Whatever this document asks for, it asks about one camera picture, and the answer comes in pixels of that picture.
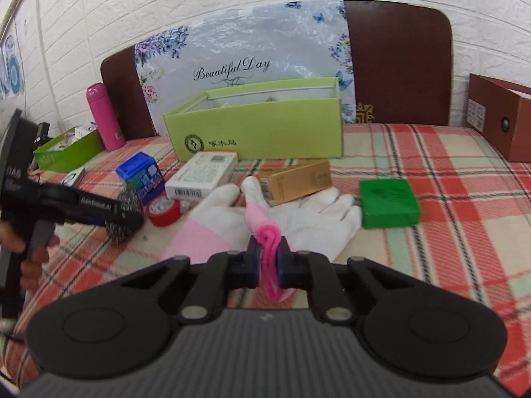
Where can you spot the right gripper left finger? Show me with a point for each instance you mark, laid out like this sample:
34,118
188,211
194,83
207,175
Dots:
208,285

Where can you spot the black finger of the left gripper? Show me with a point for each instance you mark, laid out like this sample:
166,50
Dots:
88,208

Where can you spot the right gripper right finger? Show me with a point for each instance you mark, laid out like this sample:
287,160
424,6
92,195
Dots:
313,273

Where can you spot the white pink glove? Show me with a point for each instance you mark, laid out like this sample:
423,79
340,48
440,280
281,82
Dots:
324,222
215,225

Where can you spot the steel wool scrubber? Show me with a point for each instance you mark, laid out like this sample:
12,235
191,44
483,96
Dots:
129,220

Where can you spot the blue plastic jar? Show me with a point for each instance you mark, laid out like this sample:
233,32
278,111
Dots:
141,174

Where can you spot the red tape roll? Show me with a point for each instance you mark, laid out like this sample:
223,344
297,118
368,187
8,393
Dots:
163,211

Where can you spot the gold brown box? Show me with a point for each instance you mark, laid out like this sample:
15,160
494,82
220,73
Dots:
284,185

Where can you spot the white medicine box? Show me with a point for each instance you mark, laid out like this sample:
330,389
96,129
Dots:
200,175

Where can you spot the person left hand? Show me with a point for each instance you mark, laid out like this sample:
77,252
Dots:
31,268

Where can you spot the white remote device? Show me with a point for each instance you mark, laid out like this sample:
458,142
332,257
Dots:
73,178

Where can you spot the green tray box left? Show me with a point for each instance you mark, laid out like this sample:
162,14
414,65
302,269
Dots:
70,150

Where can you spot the pink thermos bottle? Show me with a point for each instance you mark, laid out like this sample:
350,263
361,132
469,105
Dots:
105,119

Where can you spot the large green cardboard box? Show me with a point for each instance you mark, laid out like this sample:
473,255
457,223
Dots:
283,119

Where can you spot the floral packaged pillow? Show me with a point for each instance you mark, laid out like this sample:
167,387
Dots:
297,39

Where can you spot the dark brown headboard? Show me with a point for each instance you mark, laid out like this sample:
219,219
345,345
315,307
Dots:
403,66

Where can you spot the brown cardboard box right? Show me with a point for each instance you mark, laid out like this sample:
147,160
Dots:
500,111

